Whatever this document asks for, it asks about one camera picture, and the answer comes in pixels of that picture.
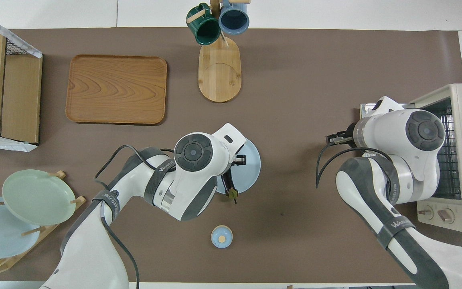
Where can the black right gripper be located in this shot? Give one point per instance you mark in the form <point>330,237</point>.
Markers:
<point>345,138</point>

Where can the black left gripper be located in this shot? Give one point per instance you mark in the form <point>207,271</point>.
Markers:
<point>240,159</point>

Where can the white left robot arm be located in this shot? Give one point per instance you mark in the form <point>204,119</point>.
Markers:
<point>199,176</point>

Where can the dark green mug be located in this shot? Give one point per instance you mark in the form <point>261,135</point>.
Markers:
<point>207,30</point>

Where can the wooden plate rack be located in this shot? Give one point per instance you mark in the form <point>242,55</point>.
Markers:
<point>78,200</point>

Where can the pale green racked plate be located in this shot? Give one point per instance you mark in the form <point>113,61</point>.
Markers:
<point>38,196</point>

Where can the brown table mat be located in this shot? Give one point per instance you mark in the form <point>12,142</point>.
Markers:
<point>295,80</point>

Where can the white marbled cloth strip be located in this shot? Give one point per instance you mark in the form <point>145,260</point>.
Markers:
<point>30,50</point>
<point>10,145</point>

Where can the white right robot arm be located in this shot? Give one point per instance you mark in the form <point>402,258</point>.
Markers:
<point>395,136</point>

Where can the blue mug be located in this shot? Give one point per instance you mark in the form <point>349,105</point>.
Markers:
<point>234,20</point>

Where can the wooden mug tree stand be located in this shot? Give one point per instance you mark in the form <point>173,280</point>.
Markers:
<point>219,76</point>

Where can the wooden serving tray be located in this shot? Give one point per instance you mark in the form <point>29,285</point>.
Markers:
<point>114,90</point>

